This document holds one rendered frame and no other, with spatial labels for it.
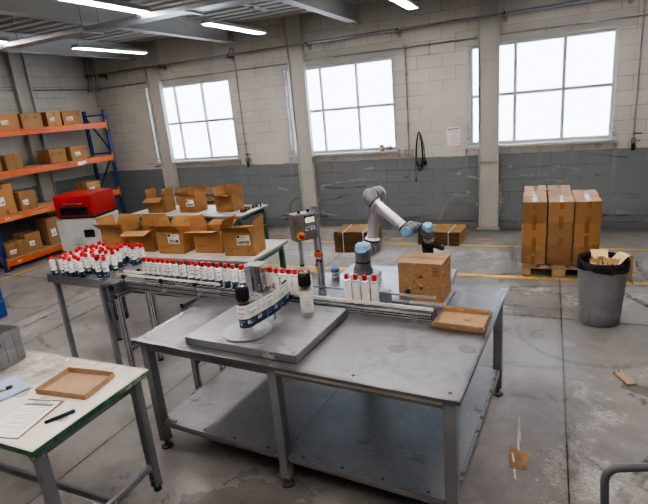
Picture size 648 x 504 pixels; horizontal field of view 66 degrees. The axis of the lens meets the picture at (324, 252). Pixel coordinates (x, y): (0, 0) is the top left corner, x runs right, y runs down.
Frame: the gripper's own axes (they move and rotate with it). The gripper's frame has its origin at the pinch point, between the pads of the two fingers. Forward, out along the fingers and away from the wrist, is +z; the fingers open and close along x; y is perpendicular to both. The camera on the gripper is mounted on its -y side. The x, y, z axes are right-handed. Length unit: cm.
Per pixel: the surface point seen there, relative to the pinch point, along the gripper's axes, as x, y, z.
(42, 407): 154, 209, -67
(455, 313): 67, -9, -18
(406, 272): 38, 19, -28
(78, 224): -280, 514, 151
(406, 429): 125, 26, 21
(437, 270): 43, -1, -33
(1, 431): 171, 216, -76
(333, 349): 106, 63, -40
